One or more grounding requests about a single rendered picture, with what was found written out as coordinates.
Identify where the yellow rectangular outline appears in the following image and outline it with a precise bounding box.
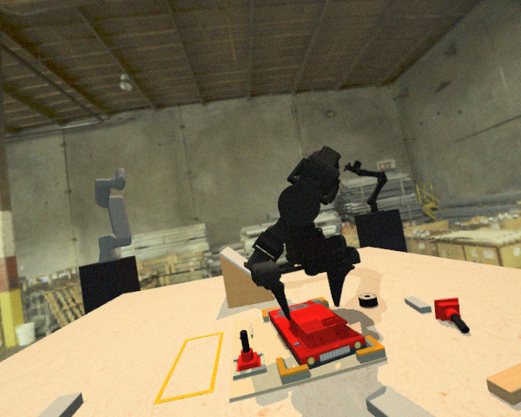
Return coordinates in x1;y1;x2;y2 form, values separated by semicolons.
154;332;224;404

